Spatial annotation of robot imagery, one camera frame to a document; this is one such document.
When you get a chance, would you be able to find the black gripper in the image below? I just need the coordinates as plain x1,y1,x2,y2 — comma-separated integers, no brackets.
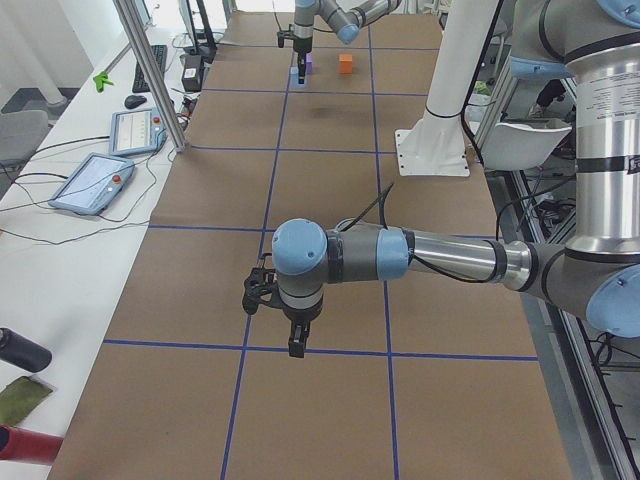
293,37,313,84
283,302,323,358

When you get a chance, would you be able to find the light blue foam block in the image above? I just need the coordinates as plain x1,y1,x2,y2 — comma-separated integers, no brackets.
290,67,308,89

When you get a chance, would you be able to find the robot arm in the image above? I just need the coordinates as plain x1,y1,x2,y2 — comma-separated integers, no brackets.
278,0,400,85

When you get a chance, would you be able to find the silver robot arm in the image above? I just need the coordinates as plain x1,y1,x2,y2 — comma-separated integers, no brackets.
268,1,639,357

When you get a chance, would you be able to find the purple foam block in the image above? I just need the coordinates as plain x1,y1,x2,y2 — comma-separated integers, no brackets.
305,53,313,75

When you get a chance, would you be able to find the orange foam block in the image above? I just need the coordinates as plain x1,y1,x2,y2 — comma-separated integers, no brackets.
338,53,354,75

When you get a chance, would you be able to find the black power adapter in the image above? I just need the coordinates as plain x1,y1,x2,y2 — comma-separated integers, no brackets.
181,55,204,92

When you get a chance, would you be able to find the brown paper table cover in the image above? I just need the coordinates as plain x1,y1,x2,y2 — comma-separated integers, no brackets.
51,13,572,479

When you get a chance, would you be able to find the black keyboard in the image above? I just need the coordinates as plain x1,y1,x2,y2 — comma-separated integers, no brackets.
132,44,169,93

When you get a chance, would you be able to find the black computer mouse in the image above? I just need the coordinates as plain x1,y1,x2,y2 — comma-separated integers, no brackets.
124,94,147,110

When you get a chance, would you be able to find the far teach pendant tablet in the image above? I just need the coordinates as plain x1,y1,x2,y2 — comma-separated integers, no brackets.
109,108,167,156

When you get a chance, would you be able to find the teach pendant tablet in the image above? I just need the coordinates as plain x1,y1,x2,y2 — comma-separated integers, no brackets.
48,153,135,216
109,108,167,156

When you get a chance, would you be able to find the green plastic clamp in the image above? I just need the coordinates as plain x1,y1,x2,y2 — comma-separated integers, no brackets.
93,71,113,93

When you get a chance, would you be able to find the near teach pendant tablet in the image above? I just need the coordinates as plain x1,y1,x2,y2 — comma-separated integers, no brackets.
48,153,135,216

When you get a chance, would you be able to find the black bottle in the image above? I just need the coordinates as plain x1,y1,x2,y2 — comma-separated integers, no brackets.
1,327,52,373

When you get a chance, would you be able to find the green cloth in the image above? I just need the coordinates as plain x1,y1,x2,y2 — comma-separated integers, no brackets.
1,376,53,426

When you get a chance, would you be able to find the red cylinder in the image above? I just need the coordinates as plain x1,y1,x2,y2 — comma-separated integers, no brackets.
1,425,64,466

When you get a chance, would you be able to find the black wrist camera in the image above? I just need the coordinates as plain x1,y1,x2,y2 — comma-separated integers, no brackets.
276,29,295,48
242,253,283,315

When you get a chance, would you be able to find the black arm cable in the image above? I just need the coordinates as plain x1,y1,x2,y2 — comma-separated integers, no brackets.
271,0,296,36
334,181,501,284

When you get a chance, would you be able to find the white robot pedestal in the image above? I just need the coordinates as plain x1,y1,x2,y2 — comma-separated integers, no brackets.
395,0,500,177

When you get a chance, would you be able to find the aluminium frame post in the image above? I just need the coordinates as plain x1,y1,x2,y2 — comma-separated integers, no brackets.
113,0,187,153

